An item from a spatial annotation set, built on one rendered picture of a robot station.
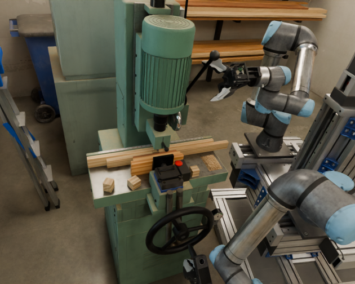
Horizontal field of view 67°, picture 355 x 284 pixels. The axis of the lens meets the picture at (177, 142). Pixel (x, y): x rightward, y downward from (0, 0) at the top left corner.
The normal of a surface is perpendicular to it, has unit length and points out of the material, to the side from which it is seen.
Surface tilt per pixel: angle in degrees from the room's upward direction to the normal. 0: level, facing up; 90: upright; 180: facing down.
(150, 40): 90
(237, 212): 0
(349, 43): 90
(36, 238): 0
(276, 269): 0
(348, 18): 90
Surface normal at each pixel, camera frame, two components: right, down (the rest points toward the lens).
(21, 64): 0.40, 0.61
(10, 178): 0.11, -0.78
